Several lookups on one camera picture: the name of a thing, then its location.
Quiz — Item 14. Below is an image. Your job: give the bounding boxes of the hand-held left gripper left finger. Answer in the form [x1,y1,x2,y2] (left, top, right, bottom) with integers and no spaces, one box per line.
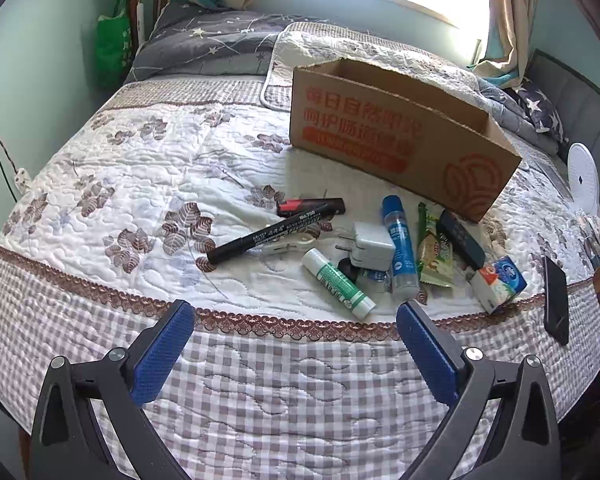
[28,300,196,480]

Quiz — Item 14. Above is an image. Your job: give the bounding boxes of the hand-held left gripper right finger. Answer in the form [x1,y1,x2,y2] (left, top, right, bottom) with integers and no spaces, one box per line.
[396,300,563,480]

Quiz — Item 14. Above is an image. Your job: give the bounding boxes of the green snack packet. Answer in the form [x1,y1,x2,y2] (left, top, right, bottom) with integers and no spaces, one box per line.
[416,202,456,288]

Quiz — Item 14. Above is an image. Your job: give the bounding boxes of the blue white tissue pack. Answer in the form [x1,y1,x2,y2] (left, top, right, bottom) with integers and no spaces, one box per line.
[470,256,528,316]

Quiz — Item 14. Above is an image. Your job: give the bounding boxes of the green white glue stick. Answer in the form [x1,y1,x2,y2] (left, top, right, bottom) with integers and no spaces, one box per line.
[301,248,377,319]

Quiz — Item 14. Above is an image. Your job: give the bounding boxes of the blue liquid glue bottle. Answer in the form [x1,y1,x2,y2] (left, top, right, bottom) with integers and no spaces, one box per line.
[381,195,421,306]

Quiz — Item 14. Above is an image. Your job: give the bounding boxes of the dark blue small box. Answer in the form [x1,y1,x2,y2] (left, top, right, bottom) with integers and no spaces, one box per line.
[437,209,486,270]

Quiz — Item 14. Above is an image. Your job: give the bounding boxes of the white charger plug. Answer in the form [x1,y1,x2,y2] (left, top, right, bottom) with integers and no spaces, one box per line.
[336,221,397,271]

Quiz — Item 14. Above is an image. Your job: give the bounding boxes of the black marker pen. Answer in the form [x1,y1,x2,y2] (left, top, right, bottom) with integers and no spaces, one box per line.
[206,201,331,265]

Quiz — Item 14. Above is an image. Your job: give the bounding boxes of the white plastic clip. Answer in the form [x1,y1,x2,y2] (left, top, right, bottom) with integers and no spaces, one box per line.
[260,225,333,261]

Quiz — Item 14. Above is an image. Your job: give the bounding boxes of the red and black marker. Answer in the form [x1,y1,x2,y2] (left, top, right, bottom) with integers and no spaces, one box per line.
[276,197,346,218]

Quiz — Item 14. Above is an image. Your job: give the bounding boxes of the printed cardboard box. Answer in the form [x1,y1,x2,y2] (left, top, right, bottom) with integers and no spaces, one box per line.
[289,57,523,223]

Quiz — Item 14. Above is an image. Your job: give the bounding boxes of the black smartphone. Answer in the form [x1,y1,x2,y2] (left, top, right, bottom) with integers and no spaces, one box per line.
[542,256,571,346]

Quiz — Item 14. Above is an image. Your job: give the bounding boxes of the white round fan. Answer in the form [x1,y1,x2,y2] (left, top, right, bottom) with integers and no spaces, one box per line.
[566,142,600,213]

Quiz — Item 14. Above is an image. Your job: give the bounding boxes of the grey folded blanket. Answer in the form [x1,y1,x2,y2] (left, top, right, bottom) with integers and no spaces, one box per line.
[472,75,563,148]

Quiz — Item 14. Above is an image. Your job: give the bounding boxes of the navy star print pillow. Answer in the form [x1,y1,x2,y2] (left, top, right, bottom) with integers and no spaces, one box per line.
[510,80,568,143]

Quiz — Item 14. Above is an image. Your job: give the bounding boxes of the grey upholstered headboard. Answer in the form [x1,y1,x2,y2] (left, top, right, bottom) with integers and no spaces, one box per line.
[522,49,600,201]

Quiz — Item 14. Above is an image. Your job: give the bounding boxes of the folded quilted blanket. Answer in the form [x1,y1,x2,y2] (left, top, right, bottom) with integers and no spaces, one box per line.
[261,22,493,111]

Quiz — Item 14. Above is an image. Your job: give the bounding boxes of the grey star-pattern pillow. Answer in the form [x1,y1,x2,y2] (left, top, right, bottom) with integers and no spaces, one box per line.
[127,2,331,83]

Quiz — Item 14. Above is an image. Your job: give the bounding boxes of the green shopping bag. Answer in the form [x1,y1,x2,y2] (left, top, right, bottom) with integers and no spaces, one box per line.
[96,0,133,93]

